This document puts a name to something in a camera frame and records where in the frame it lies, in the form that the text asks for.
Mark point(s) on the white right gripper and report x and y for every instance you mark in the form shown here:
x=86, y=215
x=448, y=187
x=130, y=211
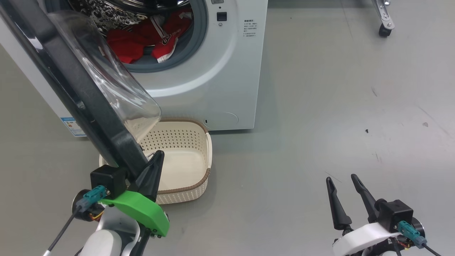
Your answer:
x=359, y=238

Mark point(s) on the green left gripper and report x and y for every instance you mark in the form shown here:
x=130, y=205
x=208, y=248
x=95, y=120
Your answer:
x=142, y=209

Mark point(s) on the black glass washing machine door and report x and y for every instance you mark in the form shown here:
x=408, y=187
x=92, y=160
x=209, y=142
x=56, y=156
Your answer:
x=71, y=89

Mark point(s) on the red basketball jersey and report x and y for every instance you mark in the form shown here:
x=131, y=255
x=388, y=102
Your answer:
x=124, y=44

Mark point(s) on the red shorts with white stripe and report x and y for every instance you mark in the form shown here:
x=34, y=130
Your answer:
x=174, y=32

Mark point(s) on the cream perforated laundry basket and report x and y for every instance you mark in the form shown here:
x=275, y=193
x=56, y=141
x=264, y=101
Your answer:
x=185, y=167

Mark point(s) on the white front-load washing machine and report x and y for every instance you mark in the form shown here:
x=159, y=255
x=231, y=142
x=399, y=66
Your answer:
x=213, y=89

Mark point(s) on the blue energy label sticker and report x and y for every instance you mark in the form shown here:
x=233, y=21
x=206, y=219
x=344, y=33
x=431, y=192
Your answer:
x=73, y=126

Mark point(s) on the metal leg with caster wheel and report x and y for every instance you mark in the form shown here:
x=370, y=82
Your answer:
x=385, y=21

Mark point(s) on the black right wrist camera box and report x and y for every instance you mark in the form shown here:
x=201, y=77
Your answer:
x=394, y=215

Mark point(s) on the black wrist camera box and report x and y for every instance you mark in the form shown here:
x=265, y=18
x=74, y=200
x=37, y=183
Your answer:
x=394, y=215
x=108, y=179

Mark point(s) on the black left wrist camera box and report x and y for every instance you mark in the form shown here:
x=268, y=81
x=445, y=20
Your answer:
x=108, y=179

